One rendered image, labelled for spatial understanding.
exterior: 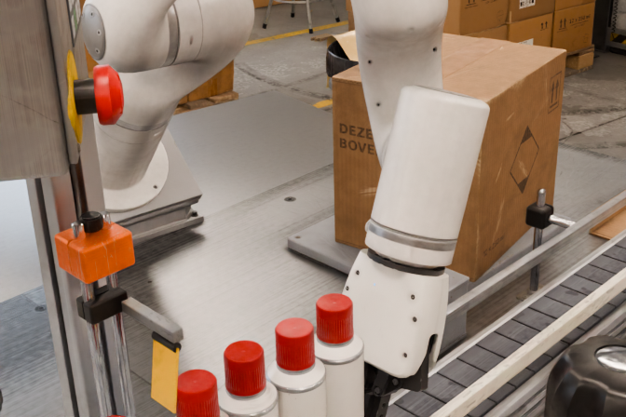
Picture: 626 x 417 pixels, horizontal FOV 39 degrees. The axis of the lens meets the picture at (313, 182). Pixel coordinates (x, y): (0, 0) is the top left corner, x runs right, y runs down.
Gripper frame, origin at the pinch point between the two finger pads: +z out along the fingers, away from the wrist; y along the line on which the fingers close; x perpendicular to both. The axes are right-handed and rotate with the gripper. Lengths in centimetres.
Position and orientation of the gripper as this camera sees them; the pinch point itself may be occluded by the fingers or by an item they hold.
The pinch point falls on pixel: (370, 408)
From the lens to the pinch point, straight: 90.4
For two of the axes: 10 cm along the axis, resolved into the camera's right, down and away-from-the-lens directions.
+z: -2.1, 9.6, 1.6
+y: 7.1, 2.6, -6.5
